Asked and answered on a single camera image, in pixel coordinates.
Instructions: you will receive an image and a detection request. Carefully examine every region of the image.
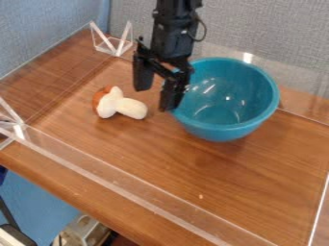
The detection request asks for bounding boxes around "clear acrylic front barrier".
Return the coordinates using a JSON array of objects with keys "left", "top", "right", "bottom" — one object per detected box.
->
[{"left": 0, "top": 124, "right": 276, "bottom": 246}]

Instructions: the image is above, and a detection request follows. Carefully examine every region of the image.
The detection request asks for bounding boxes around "clear acrylic corner bracket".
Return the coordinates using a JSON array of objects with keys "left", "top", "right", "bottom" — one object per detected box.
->
[{"left": 89, "top": 21, "right": 133, "bottom": 57}]

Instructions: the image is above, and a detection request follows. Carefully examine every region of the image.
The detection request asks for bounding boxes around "white brown-capped toy mushroom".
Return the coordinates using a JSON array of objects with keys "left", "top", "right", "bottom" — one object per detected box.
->
[{"left": 92, "top": 86, "right": 148, "bottom": 120}]

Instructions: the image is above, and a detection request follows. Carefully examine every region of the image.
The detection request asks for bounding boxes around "clear acrylic left bracket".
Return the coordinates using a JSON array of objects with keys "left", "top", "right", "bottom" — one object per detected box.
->
[{"left": 0, "top": 96, "right": 25, "bottom": 151}]

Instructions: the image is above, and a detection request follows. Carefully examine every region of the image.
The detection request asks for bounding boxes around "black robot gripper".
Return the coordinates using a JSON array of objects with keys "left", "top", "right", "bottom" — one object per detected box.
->
[{"left": 132, "top": 0, "right": 207, "bottom": 111}]

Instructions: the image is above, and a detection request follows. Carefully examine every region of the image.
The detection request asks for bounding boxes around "blue plastic bowl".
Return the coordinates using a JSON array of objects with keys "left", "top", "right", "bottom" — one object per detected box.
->
[{"left": 171, "top": 57, "right": 279, "bottom": 142}]

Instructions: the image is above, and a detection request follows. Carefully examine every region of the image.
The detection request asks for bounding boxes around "clear acrylic barrier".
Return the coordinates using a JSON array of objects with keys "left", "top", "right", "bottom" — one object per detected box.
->
[
  {"left": 132, "top": 31, "right": 329, "bottom": 124},
  {"left": 0, "top": 124, "right": 276, "bottom": 246}
]

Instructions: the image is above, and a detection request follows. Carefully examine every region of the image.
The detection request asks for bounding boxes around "clear acrylic back barrier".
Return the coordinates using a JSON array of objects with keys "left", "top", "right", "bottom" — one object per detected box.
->
[{"left": 132, "top": 31, "right": 329, "bottom": 124}]

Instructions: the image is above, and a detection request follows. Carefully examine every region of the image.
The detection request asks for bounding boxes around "white device under table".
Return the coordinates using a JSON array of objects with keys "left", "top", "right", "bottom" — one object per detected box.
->
[{"left": 50, "top": 214, "right": 110, "bottom": 246}]

